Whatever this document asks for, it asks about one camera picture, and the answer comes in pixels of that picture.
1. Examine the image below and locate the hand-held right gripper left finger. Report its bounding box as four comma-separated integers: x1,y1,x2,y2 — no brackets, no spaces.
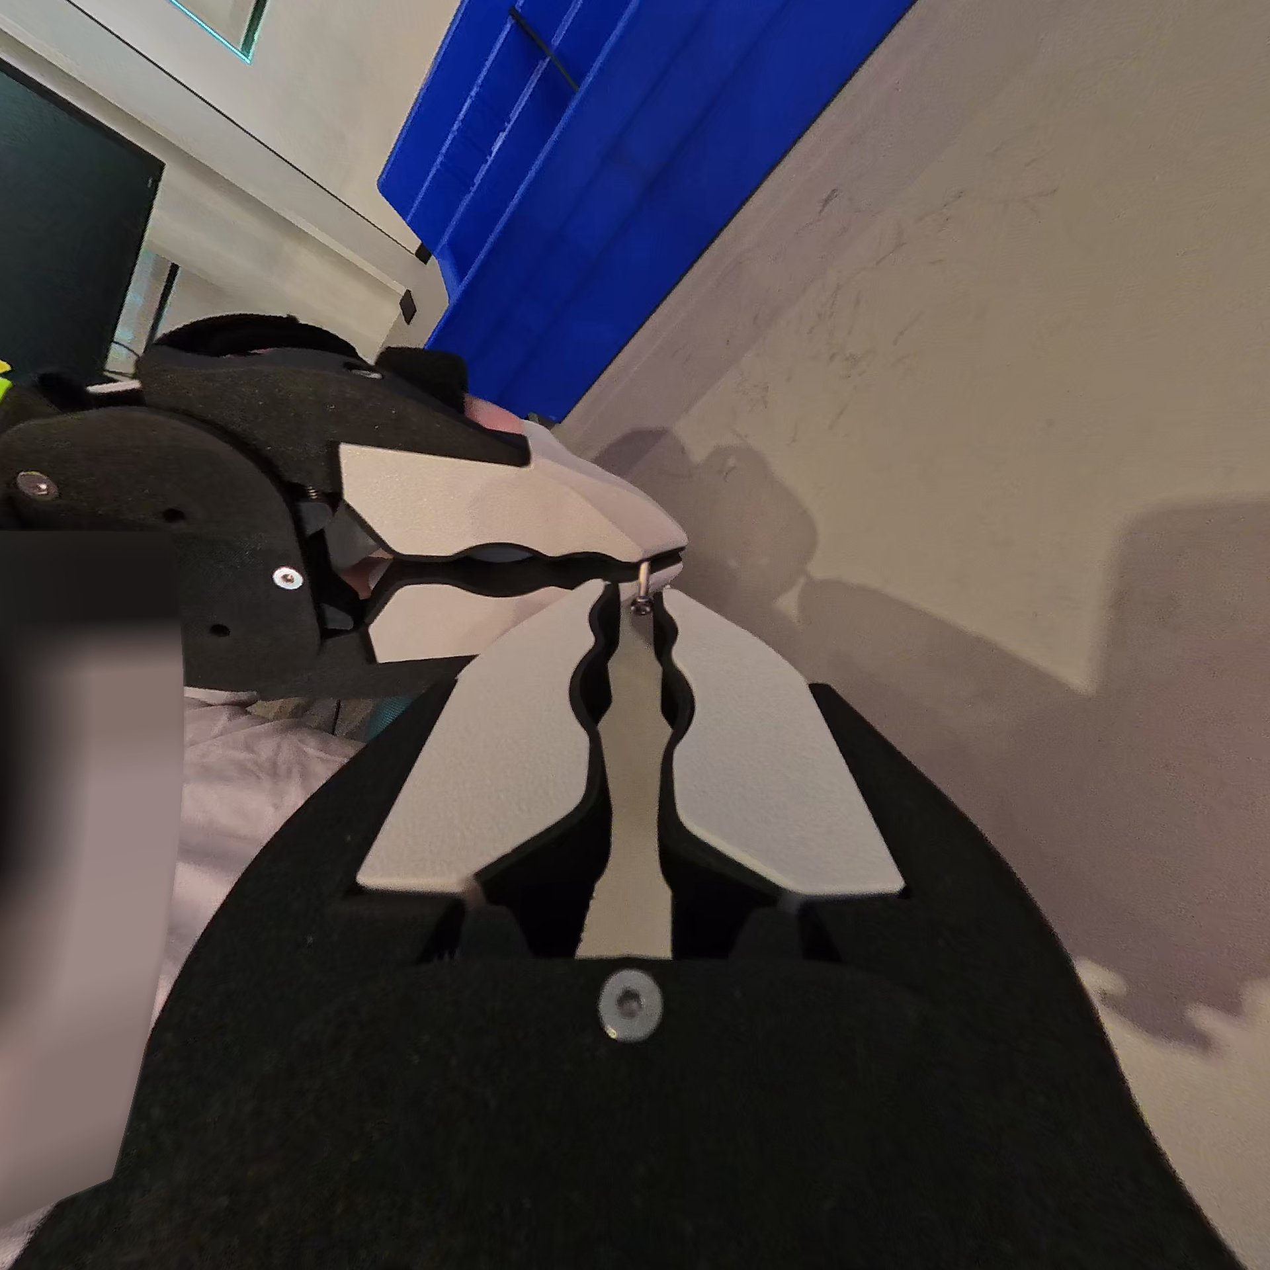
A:
355,582,619,906

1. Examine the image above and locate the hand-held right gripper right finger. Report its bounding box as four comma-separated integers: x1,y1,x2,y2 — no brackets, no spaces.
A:
655,592,906,903

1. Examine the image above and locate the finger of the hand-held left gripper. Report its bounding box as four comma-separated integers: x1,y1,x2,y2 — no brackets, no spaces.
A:
337,422,690,589
362,567,609,681

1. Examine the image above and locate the blue bin with divider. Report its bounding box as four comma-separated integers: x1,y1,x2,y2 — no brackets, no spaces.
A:
377,0,919,427

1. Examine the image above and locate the operator in white shirt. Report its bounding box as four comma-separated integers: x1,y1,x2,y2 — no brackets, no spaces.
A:
148,685,374,1004

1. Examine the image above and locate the large black monitor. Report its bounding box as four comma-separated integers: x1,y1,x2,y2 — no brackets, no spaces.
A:
0,59,167,387

